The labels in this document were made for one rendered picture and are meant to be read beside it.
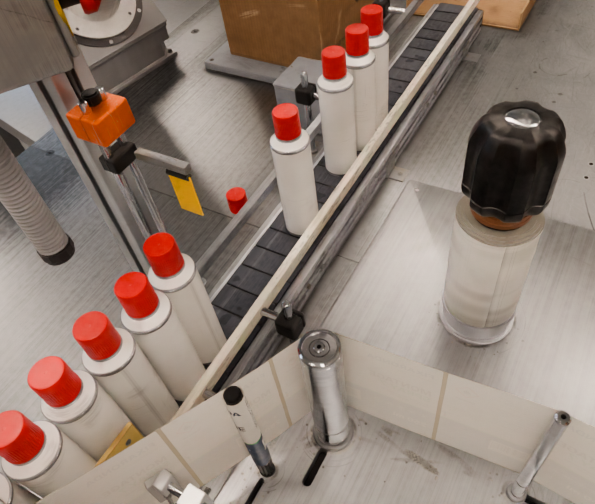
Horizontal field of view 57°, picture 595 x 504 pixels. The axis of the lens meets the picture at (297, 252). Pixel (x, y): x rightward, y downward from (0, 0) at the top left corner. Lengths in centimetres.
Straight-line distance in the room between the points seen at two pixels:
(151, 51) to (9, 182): 86
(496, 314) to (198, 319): 33
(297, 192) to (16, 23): 43
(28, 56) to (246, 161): 65
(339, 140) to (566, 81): 53
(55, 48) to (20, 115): 96
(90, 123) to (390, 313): 42
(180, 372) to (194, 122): 64
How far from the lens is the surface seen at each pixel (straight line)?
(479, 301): 63
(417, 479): 63
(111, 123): 56
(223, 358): 66
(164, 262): 56
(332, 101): 80
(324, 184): 88
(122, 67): 131
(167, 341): 58
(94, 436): 57
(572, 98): 117
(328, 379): 49
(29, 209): 55
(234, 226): 72
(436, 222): 82
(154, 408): 62
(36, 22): 41
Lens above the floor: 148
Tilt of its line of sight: 49 degrees down
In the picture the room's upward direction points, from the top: 10 degrees counter-clockwise
